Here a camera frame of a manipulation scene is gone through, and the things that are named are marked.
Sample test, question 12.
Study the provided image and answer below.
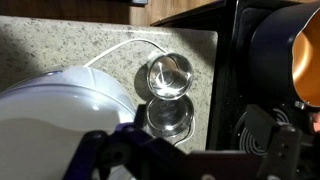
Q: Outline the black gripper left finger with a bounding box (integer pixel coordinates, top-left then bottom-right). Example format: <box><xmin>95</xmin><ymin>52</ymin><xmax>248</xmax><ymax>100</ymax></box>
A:
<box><xmin>63</xmin><ymin>104</ymin><xmax>188</xmax><ymax>180</ymax></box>

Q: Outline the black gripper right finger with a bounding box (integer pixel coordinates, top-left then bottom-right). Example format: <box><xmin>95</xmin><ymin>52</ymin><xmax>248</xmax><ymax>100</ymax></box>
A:
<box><xmin>245</xmin><ymin>104</ymin><xmax>303</xmax><ymax>180</ymax></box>

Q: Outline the white rice cooker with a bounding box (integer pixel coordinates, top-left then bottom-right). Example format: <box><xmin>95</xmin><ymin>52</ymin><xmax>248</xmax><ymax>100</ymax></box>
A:
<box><xmin>0</xmin><ymin>65</ymin><xmax>138</xmax><ymax>180</ymax></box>

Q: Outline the black coil burner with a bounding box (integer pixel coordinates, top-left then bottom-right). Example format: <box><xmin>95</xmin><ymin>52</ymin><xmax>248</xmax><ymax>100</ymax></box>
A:
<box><xmin>238</xmin><ymin>106</ymin><xmax>291</xmax><ymax>158</ymax></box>

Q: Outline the shallow steel bowl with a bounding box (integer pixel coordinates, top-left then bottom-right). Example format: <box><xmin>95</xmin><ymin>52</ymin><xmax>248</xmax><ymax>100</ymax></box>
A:
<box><xmin>145</xmin><ymin>94</ymin><xmax>195</xmax><ymax>138</ymax></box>

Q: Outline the black electric stove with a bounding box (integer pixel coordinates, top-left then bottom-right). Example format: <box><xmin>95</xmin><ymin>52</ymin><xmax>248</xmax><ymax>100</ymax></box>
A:
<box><xmin>151</xmin><ymin>0</ymin><xmax>320</xmax><ymax>180</ymax></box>

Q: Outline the deep steel bowl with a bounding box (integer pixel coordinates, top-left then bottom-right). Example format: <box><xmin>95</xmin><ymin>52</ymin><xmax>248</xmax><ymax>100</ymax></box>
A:
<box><xmin>146</xmin><ymin>52</ymin><xmax>194</xmax><ymax>101</ymax></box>

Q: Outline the dark pot with copper interior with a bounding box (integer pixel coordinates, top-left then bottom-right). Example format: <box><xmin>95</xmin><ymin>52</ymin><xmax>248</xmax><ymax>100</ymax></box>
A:
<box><xmin>249</xmin><ymin>1</ymin><xmax>320</xmax><ymax>134</ymax></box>

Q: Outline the white power cable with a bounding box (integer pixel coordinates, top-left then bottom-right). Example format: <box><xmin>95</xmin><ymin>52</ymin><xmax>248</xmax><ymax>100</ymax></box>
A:
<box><xmin>83</xmin><ymin>38</ymin><xmax>196</xmax><ymax>148</ymax></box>

